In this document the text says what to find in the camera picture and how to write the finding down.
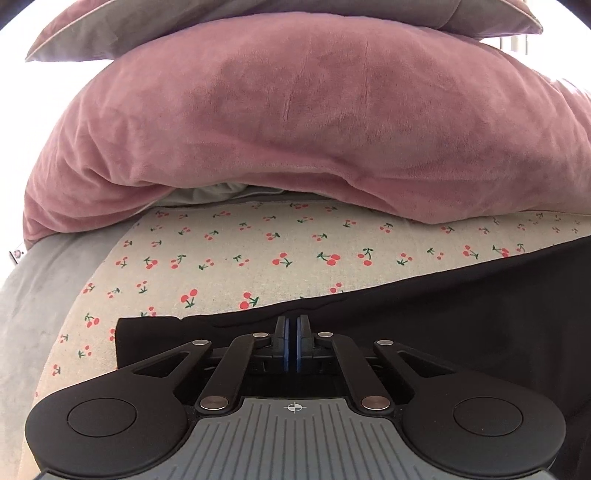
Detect pink velvet duvet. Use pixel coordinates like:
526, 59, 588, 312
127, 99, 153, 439
23, 14, 591, 250

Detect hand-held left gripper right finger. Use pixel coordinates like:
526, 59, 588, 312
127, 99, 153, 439
298, 316, 455, 412

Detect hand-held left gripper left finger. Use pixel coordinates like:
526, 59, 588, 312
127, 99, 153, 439
117, 316, 293, 414

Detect grey bed sheet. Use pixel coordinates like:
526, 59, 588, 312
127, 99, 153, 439
0, 182, 289, 480

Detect black pants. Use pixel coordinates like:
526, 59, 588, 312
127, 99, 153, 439
115, 239, 591, 480

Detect cherry print cloth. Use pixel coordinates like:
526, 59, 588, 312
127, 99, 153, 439
34, 196, 591, 402

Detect grey pillow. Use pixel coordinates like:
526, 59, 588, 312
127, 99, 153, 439
25, 0, 546, 63

